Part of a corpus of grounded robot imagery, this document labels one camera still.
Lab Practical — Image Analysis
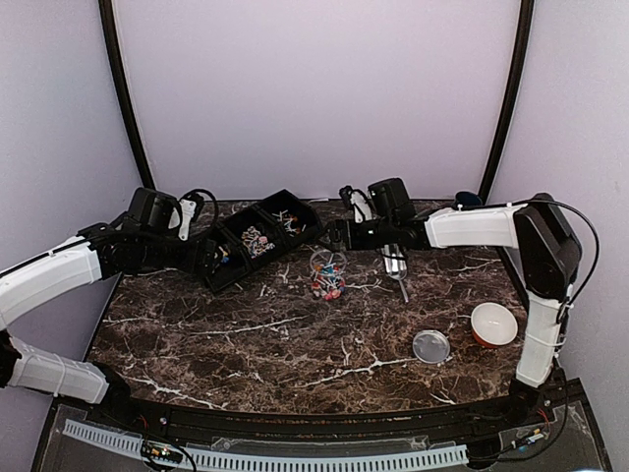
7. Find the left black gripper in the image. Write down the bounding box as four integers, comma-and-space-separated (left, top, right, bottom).
140, 233, 222, 276

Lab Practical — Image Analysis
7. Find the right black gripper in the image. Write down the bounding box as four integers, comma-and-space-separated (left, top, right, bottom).
315, 215, 397, 253

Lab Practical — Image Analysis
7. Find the clear plastic cup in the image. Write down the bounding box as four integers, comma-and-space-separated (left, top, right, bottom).
310, 249, 348, 301

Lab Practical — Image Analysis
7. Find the metal scoop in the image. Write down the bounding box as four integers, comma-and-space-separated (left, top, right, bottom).
381, 244, 409, 303

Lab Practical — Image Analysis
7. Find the black three-compartment candy tray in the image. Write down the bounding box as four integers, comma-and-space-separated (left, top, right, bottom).
204, 190, 322, 293

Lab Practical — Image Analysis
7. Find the clear plastic lid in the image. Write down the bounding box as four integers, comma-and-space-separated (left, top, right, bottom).
412, 329, 451, 364

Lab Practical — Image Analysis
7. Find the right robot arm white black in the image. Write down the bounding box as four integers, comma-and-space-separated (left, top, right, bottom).
318, 194, 588, 388

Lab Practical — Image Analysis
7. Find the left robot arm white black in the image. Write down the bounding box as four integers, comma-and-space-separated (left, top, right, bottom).
1, 224, 216, 429

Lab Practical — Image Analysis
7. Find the star candies pile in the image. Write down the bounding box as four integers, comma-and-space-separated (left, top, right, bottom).
215, 245, 231, 266

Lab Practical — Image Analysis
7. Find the stick candies pile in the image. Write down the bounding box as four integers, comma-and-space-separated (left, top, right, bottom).
272, 209, 307, 238

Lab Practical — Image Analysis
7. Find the swirl lollipops pile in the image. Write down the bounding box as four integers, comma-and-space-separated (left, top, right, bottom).
241, 226, 275, 259

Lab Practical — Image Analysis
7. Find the blue mug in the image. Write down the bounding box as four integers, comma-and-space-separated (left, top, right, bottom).
455, 191, 484, 207

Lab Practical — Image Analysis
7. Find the orange white bowl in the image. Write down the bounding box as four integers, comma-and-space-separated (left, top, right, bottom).
471, 302, 518, 348

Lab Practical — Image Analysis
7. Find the left circuit board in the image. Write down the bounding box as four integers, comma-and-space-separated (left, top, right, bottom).
141, 441, 185, 464

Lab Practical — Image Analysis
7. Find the circuit board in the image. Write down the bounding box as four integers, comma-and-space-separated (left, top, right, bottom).
141, 441, 185, 464
510, 427, 548, 449

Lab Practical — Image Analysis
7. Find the right circuit board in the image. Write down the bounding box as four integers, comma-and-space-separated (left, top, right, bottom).
510, 427, 548, 449

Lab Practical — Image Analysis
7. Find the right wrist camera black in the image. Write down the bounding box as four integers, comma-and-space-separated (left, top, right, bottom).
368, 177, 416, 223

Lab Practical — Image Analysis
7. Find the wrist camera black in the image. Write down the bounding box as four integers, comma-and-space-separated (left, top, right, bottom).
368, 177, 416, 223
127, 188, 178, 234

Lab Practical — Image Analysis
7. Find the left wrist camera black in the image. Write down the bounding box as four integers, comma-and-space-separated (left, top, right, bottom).
127, 188, 178, 234

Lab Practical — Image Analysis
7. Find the white slotted cable duct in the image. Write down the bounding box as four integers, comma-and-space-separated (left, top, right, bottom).
62, 418, 468, 471

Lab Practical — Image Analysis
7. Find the black front table rail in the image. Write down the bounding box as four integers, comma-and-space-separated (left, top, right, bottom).
87, 373, 585, 443

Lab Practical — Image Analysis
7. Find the left black frame post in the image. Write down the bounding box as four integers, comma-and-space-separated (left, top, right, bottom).
98, 0, 156, 190

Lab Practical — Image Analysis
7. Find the black frame post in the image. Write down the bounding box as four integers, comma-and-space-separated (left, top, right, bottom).
98, 0, 156, 190
479, 0, 535, 203

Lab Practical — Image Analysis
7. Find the right black frame post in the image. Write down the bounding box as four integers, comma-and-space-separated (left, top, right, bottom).
479, 0, 535, 203

